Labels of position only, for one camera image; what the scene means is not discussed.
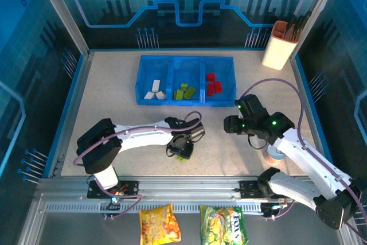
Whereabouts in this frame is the beige utensil holder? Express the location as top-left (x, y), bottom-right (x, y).
top-left (261, 20), bottom-right (302, 71)

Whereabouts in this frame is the yellow snack bag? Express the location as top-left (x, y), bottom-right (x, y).
top-left (139, 203), bottom-right (182, 245)

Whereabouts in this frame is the blue divided plastic bin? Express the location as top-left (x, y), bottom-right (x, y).
top-left (134, 55), bottom-right (238, 107)

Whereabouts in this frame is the green snack bag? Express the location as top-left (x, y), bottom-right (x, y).
top-left (200, 204), bottom-right (249, 245)

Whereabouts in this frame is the aluminium frame rail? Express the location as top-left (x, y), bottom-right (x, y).
top-left (37, 175), bottom-right (343, 203)

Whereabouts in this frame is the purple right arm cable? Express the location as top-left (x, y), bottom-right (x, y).
top-left (239, 77), bottom-right (367, 237)

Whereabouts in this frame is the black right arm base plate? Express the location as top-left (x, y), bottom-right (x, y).
top-left (239, 180), bottom-right (292, 200)

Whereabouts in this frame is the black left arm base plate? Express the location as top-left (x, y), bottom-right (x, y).
top-left (87, 180), bottom-right (140, 200)

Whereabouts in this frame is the brown wooden utensil handle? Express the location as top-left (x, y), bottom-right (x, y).
top-left (283, 22), bottom-right (294, 41)

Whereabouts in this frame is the slotted grey cable duct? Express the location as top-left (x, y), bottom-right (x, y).
top-left (45, 202), bottom-right (266, 213)

